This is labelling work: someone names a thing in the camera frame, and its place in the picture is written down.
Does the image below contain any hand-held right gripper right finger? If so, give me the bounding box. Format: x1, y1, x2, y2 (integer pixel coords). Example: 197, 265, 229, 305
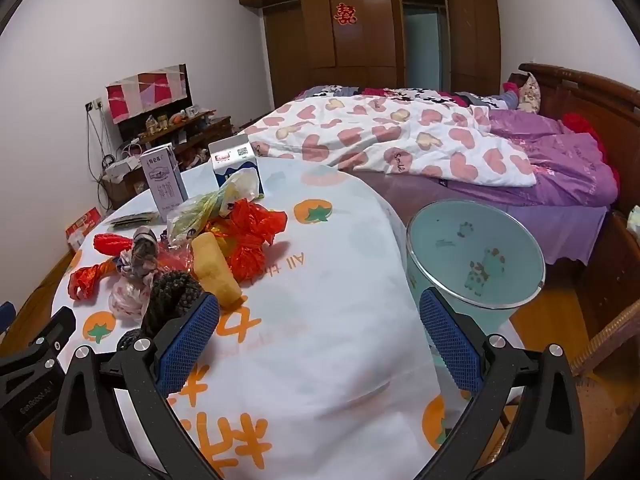
414, 287, 586, 480

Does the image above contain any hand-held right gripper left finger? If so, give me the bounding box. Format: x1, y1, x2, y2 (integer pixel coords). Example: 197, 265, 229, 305
50, 291, 227, 480

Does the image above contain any black knitted cloth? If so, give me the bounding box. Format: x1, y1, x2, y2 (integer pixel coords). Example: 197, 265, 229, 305
116, 270, 207, 356

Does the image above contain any light green waste bin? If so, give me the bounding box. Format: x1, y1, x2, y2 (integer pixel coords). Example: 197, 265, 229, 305
405, 199, 547, 396

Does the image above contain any clear bag with yellow print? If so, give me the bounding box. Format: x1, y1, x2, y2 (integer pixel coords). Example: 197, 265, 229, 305
166, 167, 261, 247

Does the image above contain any red foil wrapper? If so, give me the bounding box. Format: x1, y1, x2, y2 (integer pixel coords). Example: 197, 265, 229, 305
67, 257, 122, 302

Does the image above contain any white pink plastic bag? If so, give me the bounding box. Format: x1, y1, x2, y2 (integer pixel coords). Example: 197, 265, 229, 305
109, 275, 153, 322

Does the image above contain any yellow foam block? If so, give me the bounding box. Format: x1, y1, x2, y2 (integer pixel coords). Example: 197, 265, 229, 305
192, 234, 244, 310

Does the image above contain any grey patterned twisted wrapper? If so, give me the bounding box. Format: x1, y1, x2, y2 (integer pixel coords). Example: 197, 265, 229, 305
118, 227, 161, 281

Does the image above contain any red white carton box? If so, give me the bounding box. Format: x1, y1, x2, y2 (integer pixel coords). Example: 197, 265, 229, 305
65, 207, 102, 254

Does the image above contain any red mesh net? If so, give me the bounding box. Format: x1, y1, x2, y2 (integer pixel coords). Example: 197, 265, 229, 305
93, 232, 134, 257

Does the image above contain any white printed tablecloth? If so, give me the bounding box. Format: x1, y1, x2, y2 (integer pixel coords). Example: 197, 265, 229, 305
50, 157, 526, 480

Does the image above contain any crumpled red cellophane wrapper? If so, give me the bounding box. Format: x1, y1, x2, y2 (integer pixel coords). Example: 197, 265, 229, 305
207, 199, 289, 283

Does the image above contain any mauve bed sheet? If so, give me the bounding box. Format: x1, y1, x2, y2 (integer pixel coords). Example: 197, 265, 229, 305
350, 167, 612, 267

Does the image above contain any grey milk carton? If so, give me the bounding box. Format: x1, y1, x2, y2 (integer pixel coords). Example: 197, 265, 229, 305
140, 143, 190, 222

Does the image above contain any cardboard box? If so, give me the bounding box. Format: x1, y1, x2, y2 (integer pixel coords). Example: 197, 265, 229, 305
100, 157, 147, 211

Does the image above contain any wooden bedside cabinet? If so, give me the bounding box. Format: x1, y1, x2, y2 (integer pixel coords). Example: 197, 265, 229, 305
575, 205, 640, 361

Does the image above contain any blue white milk carton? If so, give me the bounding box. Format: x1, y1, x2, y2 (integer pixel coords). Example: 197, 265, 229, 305
208, 135, 264, 196

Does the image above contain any wooden tv cabinet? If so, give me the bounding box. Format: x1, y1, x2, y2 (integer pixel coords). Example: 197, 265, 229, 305
117, 110, 236, 171

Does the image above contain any white heart print blanket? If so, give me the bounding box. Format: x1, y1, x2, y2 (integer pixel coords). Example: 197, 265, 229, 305
239, 94, 538, 188

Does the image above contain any black television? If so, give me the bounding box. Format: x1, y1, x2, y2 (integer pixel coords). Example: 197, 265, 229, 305
117, 63, 193, 142

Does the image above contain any black white patterned blanket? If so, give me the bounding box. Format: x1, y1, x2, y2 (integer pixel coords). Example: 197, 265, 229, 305
294, 85, 473, 107

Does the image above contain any floral pillow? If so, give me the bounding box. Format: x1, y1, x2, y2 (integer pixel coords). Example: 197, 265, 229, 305
515, 74, 542, 114

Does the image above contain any frosted glass door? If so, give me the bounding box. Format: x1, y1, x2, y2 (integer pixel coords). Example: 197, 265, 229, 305
402, 2, 449, 93

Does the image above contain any brown wooden wardrobe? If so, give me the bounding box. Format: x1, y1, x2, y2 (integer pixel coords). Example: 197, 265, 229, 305
236, 0, 501, 112

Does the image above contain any black power cable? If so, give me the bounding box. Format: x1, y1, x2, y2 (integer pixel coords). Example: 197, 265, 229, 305
85, 107, 122, 211

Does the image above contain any wooden bed frame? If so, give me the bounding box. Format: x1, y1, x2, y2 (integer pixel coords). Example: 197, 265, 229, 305
502, 62, 640, 211

